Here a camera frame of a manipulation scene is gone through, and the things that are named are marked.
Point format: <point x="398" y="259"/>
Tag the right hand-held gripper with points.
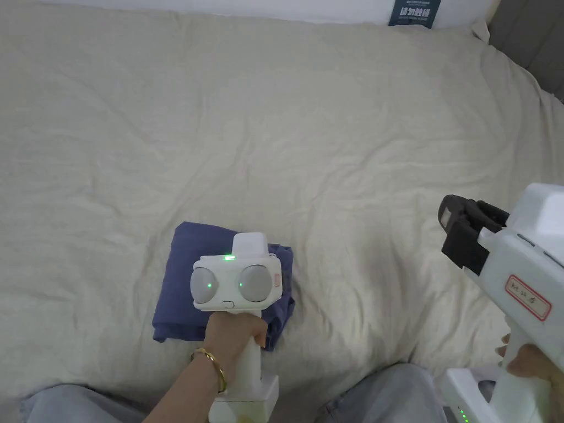
<point x="520" y="273"/>

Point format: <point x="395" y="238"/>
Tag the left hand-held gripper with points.
<point x="238" y="282"/>

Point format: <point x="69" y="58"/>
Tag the dark blue garment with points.
<point x="176" y="282"/>

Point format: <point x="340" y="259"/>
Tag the person's left forearm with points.
<point x="189" y="392"/>

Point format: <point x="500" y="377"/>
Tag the person's left hand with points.
<point x="231" y="335"/>

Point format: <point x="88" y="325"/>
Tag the person's right hand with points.
<point x="535" y="365"/>

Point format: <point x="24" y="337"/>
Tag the bed with beige sheet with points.
<point x="273" y="132"/>

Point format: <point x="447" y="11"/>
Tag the grey padded headboard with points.
<point x="533" y="39"/>

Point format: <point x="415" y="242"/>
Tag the dark blue printed sign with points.
<point x="412" y="12"/>

